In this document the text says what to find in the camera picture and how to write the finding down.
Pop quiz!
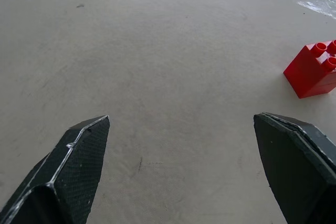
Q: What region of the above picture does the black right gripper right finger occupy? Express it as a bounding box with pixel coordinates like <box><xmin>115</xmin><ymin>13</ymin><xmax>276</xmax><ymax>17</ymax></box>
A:
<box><xmin>253</xmin><ymin>112</ymin><xmax>336</xmax><ymax>224</ymax></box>

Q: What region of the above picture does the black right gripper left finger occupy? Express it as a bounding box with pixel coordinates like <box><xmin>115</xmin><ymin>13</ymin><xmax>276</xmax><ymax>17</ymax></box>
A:
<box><xmin>0</xmin><ymin>115</ymin><xmax>110</xmax><ymax>224</ymax></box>

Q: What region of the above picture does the red toy building brick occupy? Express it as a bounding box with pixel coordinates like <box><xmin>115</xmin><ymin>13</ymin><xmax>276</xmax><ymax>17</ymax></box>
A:
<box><xmin>283</xmin><ymin>39</ymin><xmax>336</xmax><ymax>100</ymax></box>

